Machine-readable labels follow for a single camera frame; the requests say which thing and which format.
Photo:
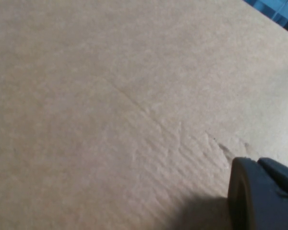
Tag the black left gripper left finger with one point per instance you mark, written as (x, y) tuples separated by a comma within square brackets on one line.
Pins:
[(259, 203)]

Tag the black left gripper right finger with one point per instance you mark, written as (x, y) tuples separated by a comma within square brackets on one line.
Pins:
[(280, 179)]

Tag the cardboard drawer with window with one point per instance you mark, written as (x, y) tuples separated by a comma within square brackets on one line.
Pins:
[(110, 95)]

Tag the blue plastic crate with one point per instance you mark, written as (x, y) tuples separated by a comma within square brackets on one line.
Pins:
[(278, 12)]

